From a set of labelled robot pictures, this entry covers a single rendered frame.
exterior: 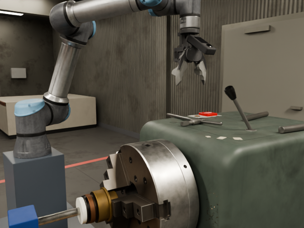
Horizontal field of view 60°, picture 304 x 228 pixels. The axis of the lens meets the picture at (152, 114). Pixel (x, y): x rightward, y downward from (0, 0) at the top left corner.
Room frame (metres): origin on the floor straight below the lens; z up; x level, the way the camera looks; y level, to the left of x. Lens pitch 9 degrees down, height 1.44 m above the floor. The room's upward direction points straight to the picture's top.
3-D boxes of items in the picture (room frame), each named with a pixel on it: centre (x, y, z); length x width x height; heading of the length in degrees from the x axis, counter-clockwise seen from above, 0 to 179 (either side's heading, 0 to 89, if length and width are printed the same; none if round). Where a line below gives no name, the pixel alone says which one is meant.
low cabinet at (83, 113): (7.07, 2.93, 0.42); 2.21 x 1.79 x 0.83; 129
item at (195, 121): (0.95, -0.15, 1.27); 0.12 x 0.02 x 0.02; 129
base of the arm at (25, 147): (1.11, 0.52, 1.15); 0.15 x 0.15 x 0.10
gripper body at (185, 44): (1.02, -0.14, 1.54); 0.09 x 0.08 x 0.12; 31
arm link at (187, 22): (1.02, -0.14, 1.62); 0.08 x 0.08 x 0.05
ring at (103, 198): (0.68, 0.14, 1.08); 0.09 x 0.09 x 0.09; 31
